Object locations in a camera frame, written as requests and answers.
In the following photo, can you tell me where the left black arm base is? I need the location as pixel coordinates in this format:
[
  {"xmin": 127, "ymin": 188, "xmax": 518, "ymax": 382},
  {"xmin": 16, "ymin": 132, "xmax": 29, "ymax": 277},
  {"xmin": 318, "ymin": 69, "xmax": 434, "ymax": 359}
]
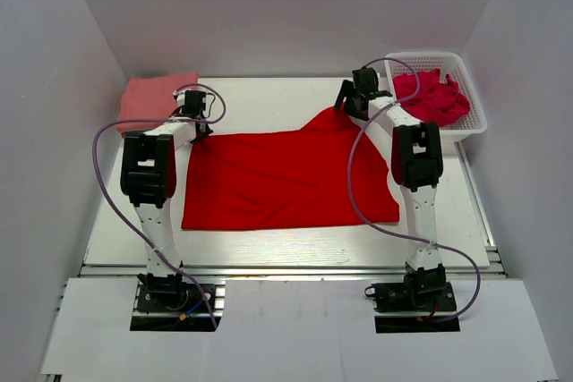
[{"xmin": 130, "ymin": 274, "xmax": 224, "ymax": 333}]

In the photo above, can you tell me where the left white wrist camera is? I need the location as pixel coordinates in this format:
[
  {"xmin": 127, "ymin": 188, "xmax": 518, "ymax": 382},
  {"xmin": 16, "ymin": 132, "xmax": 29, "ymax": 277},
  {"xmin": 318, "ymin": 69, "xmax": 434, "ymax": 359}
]
[{"xmin": 173, "ymin": 89, "xmax": 187, "ymax": 107}]

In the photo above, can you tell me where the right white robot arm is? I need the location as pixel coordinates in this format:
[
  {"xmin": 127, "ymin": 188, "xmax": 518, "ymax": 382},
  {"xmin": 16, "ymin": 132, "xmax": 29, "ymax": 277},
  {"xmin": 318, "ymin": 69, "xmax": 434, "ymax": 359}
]
[{"xmin": 335, "ymin": 66, "xmax": 446, "ymax": 310}]

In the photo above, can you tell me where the aluminium table rail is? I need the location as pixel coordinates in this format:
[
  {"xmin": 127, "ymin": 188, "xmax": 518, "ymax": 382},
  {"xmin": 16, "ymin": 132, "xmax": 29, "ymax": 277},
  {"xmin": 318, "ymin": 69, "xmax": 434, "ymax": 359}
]
[{"xmin": 80, "ymin": 263, "xmax": 507, "ymax": 283}]

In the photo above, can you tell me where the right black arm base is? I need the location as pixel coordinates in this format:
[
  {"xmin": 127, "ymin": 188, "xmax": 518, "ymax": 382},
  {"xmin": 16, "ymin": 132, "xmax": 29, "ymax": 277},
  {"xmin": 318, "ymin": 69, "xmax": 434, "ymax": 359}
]
[{"xmin": 364, "ymin": 265, "xmax": 460, "ymax": 334}]

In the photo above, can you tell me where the folded pink t shirt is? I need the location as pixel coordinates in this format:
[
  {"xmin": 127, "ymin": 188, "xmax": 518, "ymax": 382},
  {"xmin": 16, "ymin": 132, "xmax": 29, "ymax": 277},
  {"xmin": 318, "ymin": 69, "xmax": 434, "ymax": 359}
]
[{"xmin": 115, "ymin": 72, "xmax": 199, "ymax": 134}]

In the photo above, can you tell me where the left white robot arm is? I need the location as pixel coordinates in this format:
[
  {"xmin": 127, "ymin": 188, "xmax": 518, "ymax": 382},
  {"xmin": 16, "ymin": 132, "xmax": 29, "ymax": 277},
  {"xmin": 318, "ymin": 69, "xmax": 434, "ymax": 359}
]
[{"xmin": 120, "ymin": 87, "xmax": 216, "ymax": 310}]

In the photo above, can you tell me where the white plastic basket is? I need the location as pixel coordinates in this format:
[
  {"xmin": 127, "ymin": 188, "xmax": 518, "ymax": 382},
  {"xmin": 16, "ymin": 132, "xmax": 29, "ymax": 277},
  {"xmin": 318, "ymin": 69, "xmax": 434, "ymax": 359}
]
[{"xmin": 389, "ymin": 51, "xmax": 487, "ymax": 142}]

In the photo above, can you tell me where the crumpled magenta t shirt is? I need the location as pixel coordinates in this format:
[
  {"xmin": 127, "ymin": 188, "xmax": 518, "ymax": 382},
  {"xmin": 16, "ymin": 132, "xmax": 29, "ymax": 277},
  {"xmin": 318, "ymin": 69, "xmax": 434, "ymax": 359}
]
[{"xmin": 401, "ymin": 69, "xmax": 471, "ymax": 127}]

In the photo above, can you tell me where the red t shirt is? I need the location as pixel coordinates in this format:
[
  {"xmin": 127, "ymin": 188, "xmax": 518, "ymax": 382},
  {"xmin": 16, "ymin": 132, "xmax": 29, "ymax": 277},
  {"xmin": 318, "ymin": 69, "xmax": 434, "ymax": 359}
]
[{"xmin": 181, "ymin": 108, "xmax": 400, "ymax": 231}]

